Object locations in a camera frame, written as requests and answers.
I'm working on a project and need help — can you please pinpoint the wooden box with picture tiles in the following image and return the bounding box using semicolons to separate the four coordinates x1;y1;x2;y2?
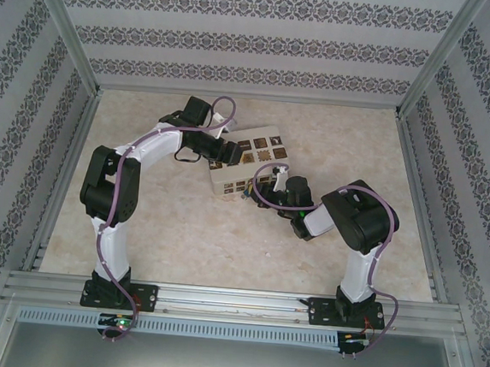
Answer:
205;119;293;203

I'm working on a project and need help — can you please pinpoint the right connector board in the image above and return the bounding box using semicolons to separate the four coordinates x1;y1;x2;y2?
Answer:
335;330;371;359

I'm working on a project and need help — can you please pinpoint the grey metal sheet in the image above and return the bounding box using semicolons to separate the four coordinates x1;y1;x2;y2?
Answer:
0;317;469;367

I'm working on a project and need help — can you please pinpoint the left connector board green light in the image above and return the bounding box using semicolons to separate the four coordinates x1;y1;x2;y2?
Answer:
95;311;138;343

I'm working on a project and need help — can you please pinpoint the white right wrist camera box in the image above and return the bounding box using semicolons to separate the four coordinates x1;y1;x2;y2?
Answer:
269;163;291;194

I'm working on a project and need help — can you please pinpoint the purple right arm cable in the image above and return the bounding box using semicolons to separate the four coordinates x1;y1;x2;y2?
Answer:
239;161;410;361

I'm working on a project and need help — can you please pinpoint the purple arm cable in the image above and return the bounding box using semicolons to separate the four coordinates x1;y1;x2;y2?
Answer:
88;85;237;352
239;161;410;361

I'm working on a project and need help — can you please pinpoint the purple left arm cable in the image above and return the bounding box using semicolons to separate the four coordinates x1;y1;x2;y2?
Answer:
88;85;237;352

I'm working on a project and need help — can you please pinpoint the aluminium mounting rail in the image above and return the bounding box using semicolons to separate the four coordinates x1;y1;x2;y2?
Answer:
2;265;469;340

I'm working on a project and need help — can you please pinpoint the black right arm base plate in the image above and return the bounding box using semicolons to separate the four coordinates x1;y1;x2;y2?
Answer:
304;295;388;333

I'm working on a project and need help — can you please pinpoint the aluminium side rail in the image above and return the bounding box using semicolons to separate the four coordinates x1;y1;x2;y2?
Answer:
382;113;465;305
21;86;103;277

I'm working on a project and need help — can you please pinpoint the grey slotted cable duct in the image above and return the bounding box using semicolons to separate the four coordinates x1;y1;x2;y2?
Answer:
15;303;341;350

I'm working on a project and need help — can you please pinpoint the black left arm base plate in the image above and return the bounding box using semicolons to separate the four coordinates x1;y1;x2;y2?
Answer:
80;277;161;315

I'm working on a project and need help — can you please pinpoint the aluminium frame post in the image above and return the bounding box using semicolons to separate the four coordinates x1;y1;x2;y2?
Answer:
11;0;111;95
395;0;488;124

